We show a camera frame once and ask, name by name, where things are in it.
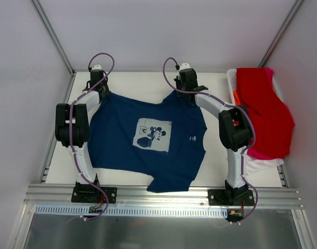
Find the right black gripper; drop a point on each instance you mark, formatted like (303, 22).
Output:
(189, 94)

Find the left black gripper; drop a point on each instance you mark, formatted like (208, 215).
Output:
(103, 91)

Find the blue mickey t shirt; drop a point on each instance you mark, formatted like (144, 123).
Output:
(163, 140)

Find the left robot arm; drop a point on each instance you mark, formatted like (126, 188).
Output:
(72, 129)

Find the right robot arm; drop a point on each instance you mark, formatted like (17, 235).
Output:
(235, 131)

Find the white plastic basket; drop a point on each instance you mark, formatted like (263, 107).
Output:
(232, 83)

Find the orange garment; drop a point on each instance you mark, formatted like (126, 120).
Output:
(237, 98)

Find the red t shirt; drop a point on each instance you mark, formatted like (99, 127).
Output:
(247, 78)

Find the white t shirt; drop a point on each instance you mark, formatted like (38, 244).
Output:
(252, 165)

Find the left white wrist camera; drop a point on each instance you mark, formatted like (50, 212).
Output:
(95, 67)

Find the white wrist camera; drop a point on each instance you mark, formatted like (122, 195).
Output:
(95, 67)
(182, 66)

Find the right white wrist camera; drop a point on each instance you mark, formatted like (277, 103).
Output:
(182, 66)

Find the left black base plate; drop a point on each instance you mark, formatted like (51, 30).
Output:
(86, 193)

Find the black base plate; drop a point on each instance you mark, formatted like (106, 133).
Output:
(86, 193)
(225, 197)

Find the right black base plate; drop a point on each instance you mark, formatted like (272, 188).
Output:
(225, 197)

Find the aluminium mounting rail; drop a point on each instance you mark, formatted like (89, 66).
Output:
(267, 198)

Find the white slotted cable duct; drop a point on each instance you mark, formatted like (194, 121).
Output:
(86, 210)

